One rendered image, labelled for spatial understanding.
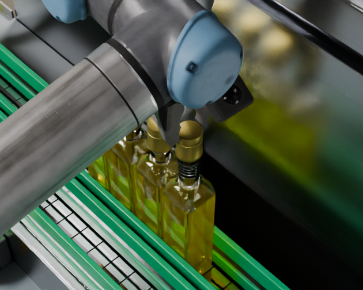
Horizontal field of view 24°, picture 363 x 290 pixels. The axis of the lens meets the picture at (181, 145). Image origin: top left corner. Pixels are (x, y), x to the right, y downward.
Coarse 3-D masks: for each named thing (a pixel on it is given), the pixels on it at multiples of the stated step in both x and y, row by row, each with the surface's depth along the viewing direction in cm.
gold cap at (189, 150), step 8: (184, 128) 105; (192, 128) 105; (200, 128) 105; (184, 136) 104; (192, 136) 104; (200, 136) 104; (176, 144) 106; (184, 144) 105; (192, 144) 105; (200, 144) 106; (176, 152) 107; (184, 152) 106; (192, 152) 106; (200, 152) 107; (184, 160) 107; (192, 160) 107
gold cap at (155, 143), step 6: (150, 120) 110; (150, 126) 110; (156, 126) 110; (150, 132) 110; (156, 132) 109; (150, 138) 111; (156, 138) 110; (150, 144) 112; (156, 144) 111; (162, 144) 111; (168, 144) 112; (156, 150) 112; (162, 150) 112; (168, 150) 112
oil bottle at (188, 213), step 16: (176, 176) 113; (176, 192) 112; (192, 192) 112; (208, 192) 113; (176, 208) 114; (192, 208) 112; (208, 208) 115; (176, 224) 116; (192, 224) 115; (208, 224) 118; (176, 240) 119; (192, 240) 118; (208, 240) 121; (192, 256) 121; (208, 256) 125
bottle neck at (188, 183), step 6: (180, 162) 108; (186, 162) 108; (192, 162) 108; (198, 162) 108; (180, 168) 109; (186, 168) 109; (192, 168) 109; (198, 168) 109; (180, 174) 110; (186, 174) 109; (192, 174) 109; (198, 174) 110; (180, 180) 111; (186, 180) 110; (192, 180) 111; (198, 180) 112; (186, 186) 111; (192, 186) 112
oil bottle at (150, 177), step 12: (144, 156) 116; (144, 168) 115; (156, 168) 114; (168, 168) 114; (144, 180) 117; (156, 180) 114; (144, 192) 119; (156, 192) 116; (144, 204) 121; (156, 204) 118; (144, 216) 124; (156, 216) 120; (156, 228) 123
